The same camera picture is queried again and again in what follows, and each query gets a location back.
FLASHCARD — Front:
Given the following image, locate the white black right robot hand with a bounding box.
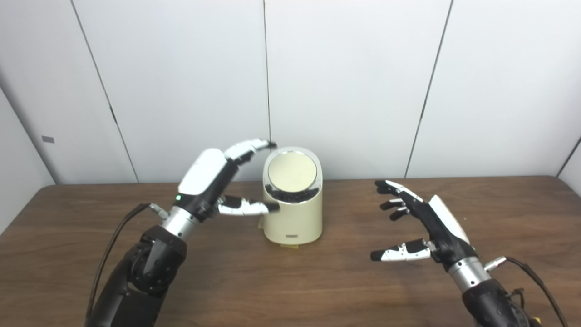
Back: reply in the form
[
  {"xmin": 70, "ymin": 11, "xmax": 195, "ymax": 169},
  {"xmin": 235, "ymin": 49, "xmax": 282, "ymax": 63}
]
[{"xmin": 370, "ymin": 180, "xmax": 478, "ymax": 273}]

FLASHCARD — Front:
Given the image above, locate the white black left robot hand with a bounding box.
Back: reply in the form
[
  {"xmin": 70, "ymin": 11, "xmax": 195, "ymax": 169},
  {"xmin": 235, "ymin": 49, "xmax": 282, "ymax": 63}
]
[{"xmin": 175, "ymin": 139, "xmax": 281, "ymax": 223}]

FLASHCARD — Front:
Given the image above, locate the round cream bin lid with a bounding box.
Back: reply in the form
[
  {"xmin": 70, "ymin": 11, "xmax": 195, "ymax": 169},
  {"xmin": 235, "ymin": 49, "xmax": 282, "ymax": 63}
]
[{"xmin": 267, "ymin": 152, "xmax": 318, "ymax": 193}]

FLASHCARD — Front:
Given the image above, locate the cream-colored bin body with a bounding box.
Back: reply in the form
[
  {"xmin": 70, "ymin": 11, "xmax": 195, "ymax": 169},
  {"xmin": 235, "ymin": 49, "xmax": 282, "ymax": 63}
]
[{"xmin": 262, "ymin": 147, "xmax": 323, "ymax": 246}]

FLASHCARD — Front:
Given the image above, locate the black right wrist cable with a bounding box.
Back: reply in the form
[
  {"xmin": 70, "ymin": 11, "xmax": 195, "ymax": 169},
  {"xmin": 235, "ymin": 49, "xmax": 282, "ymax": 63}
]
[{"xmin": 483, "ymin": 256, "xmax": 569, "ymax": 327}]

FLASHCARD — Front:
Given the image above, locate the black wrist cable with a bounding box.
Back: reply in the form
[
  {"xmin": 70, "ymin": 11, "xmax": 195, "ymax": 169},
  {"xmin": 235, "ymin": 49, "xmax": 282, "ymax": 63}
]
[
  {"xmin": 483, "ymin": 256, "xmax": 569, "ymax": 327},
  {"xmin": 85, "ymin": 203, "xmax": 170, "ymax": 319}
]

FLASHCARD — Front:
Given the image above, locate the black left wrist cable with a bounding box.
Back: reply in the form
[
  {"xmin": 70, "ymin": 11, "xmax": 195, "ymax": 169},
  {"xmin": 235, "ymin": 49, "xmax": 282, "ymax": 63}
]
[{"xmin": 85, "ymin": 203, "xmax": 170, "ymax": 319}]

